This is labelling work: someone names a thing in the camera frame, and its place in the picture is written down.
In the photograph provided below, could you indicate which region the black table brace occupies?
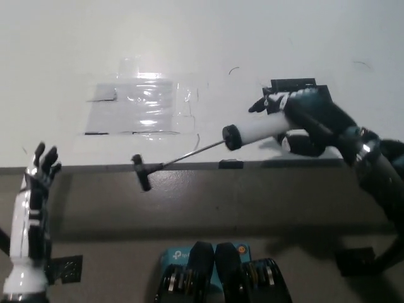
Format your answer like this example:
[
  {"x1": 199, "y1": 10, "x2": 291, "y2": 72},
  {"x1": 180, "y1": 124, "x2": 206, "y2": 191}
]
[{"x1": 0, "y1": 224, "x2": 12, "y2": 254}]

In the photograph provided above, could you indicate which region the black ribbed left body block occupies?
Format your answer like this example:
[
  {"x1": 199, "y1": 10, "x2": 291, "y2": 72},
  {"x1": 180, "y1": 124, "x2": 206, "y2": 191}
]
[{"x1": 154, "y1": 241, "x2": 213, "y2": 303}]

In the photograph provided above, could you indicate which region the black plastic fixture plate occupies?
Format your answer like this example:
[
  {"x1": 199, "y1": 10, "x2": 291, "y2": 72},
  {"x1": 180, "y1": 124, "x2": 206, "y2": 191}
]
[{"x1": 261, "y1": 76, "x2": 334, "y2": 117}]

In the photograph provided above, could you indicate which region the black tape piece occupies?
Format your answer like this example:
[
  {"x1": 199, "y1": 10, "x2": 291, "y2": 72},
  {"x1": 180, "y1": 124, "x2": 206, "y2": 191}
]
[{"x1": 218, "y1": 160, "x2": 244, "y2": 170}]

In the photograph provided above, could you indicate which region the small white air pump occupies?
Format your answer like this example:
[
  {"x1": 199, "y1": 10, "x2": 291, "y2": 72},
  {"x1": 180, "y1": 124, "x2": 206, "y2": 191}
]
[{"x1": 131, "y1": 112, "x2": 299, "y2": 193}]

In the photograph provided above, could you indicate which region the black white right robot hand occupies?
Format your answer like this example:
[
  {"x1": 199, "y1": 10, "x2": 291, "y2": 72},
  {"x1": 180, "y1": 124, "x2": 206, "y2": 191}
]
[{"x1": 248, "y1": 87, "x2": 381, "y2": 165}]

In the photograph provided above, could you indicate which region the teal router box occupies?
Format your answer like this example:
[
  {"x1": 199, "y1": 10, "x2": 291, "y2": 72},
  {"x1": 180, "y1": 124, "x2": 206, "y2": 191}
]
[{"x1": 159, "y1": 243, "x2": 252, "y2": 290}]

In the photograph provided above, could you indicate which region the clear plastic sheet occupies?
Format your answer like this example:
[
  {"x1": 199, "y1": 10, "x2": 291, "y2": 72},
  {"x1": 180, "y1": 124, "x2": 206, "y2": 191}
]
[{"x1": 77, "y1": 58, "x2": 201, "y2": 136}]

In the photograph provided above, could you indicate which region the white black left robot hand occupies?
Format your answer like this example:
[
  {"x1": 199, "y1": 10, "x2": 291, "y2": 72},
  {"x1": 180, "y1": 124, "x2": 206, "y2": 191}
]
[{"x1": 4, "y1": 142, "x2": 62, "y2": 296}]

